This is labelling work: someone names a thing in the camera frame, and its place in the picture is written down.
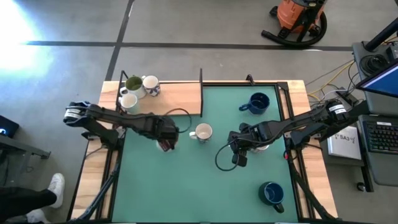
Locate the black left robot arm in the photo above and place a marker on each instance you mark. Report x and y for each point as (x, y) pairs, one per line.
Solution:
(118, 119)

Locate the blue floral white mug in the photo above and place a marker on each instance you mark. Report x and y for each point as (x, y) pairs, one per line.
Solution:
(150, 82)
(203, 132)

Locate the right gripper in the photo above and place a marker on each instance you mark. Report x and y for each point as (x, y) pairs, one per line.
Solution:
(241, 137)

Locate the white mug green inside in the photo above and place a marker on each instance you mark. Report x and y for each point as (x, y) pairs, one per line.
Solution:
(134, 84)

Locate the green table mat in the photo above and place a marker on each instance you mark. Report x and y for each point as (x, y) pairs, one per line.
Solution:
(186, 186)

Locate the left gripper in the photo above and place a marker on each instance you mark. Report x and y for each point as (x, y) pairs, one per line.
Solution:
(164, 129)

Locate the black monitor pole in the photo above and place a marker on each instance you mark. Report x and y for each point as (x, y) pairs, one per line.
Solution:
(381, 37)

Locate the red button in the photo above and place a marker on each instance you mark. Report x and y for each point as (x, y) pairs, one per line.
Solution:
(285, 154)

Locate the white labelled box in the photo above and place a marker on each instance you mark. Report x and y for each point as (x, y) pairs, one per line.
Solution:
(345, 146)

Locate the black tablet device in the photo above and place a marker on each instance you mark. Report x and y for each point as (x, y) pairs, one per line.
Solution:
(7, 127)

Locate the dark navy mug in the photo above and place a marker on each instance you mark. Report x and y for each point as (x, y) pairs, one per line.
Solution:
(271, 193)

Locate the green patterned mug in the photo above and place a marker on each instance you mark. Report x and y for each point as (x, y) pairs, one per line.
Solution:
(128, 102)

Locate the orange shop vacuum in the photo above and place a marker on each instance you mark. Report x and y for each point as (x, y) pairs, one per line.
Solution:
(292, 15)

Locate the grey metal stand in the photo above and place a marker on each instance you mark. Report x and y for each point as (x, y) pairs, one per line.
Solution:
(25, 149)

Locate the black table frame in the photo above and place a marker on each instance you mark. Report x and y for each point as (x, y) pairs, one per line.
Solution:
(264, 84)

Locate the blue mug beige base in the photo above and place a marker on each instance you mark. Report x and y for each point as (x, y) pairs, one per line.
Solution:
(258, 104)

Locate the grey equipment cart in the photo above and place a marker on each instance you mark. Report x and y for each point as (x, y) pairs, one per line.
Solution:
(385, 171)

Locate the wooden shelf black frame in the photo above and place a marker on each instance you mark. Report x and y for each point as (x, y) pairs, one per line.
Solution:
(174, 99)

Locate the blue-screen monitor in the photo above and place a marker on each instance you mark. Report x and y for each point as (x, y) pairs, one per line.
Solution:
(384, 82)

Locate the person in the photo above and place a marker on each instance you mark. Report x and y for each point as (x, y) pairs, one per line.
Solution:
(21, 200)

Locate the black power strip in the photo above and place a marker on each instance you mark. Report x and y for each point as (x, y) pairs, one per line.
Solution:
(346, 97)

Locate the black keyboard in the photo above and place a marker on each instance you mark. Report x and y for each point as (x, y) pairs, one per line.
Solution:
(382, 137)

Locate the red white patterned mug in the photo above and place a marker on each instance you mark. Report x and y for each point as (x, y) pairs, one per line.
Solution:
(261, 149)

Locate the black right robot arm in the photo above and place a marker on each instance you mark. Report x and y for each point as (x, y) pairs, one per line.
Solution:
(295, 124)

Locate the white shoe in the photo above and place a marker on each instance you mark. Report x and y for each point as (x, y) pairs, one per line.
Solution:
(37, 217)
(56, 188)

